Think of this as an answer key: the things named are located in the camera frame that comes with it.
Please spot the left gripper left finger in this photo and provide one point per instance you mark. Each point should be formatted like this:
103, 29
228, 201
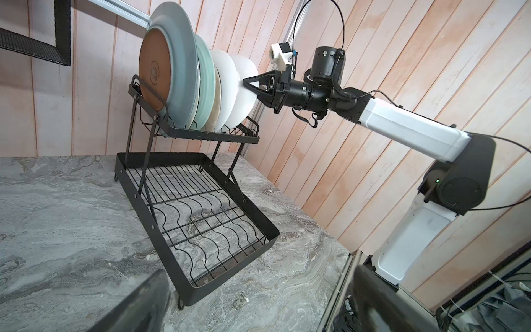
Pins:
143, 310

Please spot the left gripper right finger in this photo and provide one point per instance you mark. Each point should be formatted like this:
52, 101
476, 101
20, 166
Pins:
379, 307

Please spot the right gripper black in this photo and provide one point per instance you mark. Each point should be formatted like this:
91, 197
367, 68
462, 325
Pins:
318, 92

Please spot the white plate black outline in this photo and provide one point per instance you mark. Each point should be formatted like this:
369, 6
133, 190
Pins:
245, 98

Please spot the orange sunburst plate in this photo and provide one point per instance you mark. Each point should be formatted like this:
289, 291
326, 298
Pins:
229, 85

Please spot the large teal green plate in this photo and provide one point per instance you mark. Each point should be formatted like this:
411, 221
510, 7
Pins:
168, 65

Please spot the black wire dish rack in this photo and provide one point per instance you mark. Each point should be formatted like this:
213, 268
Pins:
201, 225

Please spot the light green flower plate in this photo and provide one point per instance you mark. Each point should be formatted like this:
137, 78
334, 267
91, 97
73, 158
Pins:
207, 84

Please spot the black round plate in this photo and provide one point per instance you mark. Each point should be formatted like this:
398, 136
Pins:
216, 107

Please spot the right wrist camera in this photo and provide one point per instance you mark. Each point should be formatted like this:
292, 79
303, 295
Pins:
281, 55

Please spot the horizontal aluminium wall rail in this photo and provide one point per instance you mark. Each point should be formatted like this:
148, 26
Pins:
125, 11

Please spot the black mesh wall basket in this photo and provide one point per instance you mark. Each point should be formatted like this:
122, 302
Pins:
39, 29

